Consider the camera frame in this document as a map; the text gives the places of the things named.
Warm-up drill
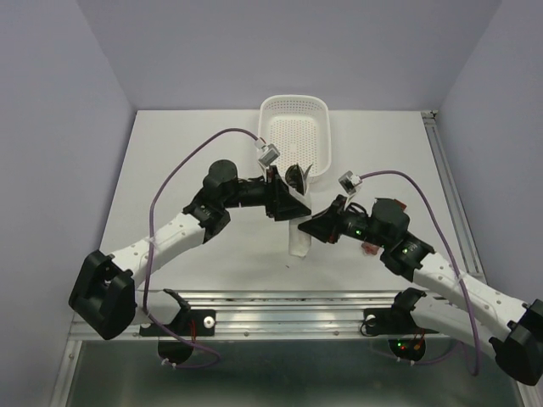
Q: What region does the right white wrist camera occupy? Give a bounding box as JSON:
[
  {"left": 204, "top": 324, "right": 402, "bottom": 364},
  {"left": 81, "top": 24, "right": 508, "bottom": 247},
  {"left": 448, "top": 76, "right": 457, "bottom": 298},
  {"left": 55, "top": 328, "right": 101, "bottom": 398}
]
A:
[{"left": 339, "top": 170, "right": 362, "bottom": 197}]

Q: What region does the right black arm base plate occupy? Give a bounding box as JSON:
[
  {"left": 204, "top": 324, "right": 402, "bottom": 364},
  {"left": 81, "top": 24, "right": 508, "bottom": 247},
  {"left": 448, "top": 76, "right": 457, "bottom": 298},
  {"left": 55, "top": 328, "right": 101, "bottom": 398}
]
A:
[{"left": 359, "top": 308, "right": 434, "bottom": 364}]

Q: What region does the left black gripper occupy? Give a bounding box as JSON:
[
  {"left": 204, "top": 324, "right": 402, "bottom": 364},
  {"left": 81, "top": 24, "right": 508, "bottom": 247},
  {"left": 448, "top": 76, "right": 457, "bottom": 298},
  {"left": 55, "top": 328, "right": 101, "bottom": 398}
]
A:
[{"left": 222, "top": 164, "right": 311, "bottom": 221}]

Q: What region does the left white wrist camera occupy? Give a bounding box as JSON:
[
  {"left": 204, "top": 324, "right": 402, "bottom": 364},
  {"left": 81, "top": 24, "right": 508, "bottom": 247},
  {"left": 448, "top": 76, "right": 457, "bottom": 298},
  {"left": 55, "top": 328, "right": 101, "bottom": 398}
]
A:
[{"left": 255, "top": 137, "right": 280, "bottom": 170}]

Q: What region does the green handled spoon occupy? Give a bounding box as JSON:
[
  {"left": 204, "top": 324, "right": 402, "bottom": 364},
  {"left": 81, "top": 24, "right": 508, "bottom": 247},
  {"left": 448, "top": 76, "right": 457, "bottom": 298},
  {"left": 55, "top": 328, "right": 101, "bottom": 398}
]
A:
[{"left": 284, "top": 164, "right": 304, "bottom": 194}]

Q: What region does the red plastic utensil tray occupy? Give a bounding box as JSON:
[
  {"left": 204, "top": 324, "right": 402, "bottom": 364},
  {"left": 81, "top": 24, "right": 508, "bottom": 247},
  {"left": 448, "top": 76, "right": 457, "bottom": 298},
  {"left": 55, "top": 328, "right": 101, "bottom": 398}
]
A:
[{"left": 361, "top": 198, "right": 406, "bottom": 256}]

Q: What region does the white perforated plastic basket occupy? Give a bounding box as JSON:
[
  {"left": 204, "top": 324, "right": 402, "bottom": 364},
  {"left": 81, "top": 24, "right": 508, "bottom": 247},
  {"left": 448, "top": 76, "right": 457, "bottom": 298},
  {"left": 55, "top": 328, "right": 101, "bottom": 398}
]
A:
[{"left": 258, "top": 95, "right": 332, "bottom": 183}]

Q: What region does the aluminium front rail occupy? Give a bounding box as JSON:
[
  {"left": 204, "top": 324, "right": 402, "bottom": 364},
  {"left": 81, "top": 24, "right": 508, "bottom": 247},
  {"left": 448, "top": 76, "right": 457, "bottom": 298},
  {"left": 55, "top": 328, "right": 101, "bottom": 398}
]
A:
[{"left": 115, "top": 288, "right": 447, "bottom": 341}]

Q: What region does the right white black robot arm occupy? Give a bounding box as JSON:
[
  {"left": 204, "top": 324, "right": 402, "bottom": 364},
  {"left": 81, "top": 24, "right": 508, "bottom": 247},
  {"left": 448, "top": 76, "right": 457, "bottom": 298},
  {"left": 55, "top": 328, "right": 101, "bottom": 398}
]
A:
[{"left": 298, "top": 195, "right": 542, "bottom": 386}]

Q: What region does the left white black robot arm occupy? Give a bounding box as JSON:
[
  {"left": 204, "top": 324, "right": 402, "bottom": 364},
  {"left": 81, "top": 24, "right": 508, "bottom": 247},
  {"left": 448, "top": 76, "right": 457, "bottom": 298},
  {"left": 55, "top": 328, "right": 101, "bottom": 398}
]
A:
[{"left": 69, "top": 159, "right": 311, "bottom": 340}]

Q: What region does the aluminium right side rail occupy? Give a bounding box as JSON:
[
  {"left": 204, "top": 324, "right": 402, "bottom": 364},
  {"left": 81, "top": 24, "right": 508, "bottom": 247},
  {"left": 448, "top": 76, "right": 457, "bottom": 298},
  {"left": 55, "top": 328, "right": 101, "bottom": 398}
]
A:
[{"left": 421, "top": 110, "right": 487, "bottom": 283}]

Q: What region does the aluminium rail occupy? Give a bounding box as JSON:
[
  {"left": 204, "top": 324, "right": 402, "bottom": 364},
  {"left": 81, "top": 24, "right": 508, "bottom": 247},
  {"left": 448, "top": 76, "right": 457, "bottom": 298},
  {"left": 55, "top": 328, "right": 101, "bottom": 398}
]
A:
[
  {"left": 421, "top": 110, "right": 487, "bottom": 283},
  {"left": 115, "top": 288, "right": 447, "bottom": 341}
]

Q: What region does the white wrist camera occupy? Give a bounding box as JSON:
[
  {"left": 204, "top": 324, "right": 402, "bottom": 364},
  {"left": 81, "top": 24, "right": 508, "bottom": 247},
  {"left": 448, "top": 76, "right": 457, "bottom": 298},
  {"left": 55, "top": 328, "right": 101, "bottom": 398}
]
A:
[
  {"left": 255, "top": 137, "right": 280, "bottom": 170},
  {"left": 339, "top": 170, "right": 362, "bottom": 197}
]

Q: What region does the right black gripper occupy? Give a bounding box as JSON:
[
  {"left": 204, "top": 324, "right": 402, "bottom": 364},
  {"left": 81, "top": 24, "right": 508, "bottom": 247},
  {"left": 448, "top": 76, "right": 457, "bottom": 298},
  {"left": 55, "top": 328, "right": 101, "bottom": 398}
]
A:
[{"left": 297, "top": 194, "right": 390, "bottom": 248}]

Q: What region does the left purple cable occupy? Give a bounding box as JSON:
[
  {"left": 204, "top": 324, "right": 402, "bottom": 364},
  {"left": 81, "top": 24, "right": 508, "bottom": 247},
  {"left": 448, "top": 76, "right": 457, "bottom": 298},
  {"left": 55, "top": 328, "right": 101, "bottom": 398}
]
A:
[{"left": 143, "top": 128, "right": 221, "bottom": 369}]

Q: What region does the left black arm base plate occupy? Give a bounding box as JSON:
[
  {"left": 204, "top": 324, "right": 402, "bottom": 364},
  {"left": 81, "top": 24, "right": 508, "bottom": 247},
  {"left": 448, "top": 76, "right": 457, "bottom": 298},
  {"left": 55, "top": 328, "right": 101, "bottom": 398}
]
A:
[{"left": 139, "top": 309, "right": 216, "bottom": 367}]

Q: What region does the white paper napkin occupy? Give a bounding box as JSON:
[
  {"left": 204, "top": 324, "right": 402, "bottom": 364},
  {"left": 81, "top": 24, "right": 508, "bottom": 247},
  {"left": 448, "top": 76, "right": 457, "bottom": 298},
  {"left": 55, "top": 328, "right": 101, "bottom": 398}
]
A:
[{"left": 288, "top": 180, "right": 311, "bottom": 258}]

